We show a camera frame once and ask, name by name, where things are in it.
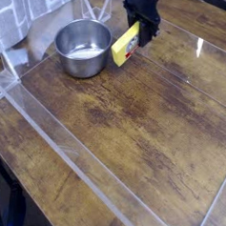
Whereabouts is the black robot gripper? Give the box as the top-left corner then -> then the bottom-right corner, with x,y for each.
123,0 -> 161,48

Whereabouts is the grey white patterned cloth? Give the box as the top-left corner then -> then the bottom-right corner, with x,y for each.
0,0 -> 71,53

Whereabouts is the clear acrylic corner bracket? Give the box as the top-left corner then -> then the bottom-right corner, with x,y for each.
80,0 -> 113,23

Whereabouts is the clear acrylic barrier wall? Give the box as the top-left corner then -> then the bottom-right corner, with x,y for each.
0,0 -> 199,226

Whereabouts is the yellow butter block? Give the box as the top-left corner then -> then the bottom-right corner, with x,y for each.
111,22 -> 139,67

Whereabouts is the stainless steel bowl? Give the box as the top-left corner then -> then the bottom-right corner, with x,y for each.
54,18 -> 113,78

